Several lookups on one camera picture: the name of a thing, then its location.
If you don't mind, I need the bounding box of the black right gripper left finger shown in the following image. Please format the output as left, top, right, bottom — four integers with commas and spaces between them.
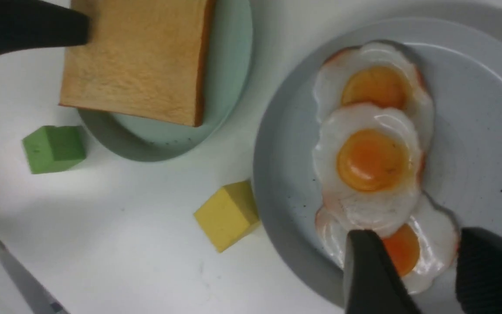
343, 230, 421, 314

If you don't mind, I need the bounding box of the mint green plate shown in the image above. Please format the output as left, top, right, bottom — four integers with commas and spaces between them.
78, 0, 254, 162

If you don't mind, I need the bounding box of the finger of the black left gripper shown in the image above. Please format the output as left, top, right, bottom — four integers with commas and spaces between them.
0, 0, 90, 55

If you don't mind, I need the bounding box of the fried egg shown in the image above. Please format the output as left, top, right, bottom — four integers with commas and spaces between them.
315, 195, 460, 295
312, 42, 435, 151
312, 103, 424, 237

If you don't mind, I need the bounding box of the grey speckled plate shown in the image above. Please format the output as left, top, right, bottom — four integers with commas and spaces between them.
253, 17, 502, 307

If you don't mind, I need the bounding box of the yellow foam cube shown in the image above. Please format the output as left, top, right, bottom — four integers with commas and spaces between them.
193, 181, 261, 253

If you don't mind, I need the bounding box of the toast slice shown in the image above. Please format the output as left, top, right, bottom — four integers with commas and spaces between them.
59, 0, 216, 127

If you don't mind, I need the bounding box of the grey metal table edge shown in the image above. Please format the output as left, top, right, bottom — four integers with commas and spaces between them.
0, 241, 68, 314

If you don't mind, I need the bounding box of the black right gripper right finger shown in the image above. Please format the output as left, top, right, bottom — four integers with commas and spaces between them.
455, 227, 502, 314

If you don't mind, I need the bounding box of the green foam cube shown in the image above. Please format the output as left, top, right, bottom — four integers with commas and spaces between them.
22, 126, 86, 174

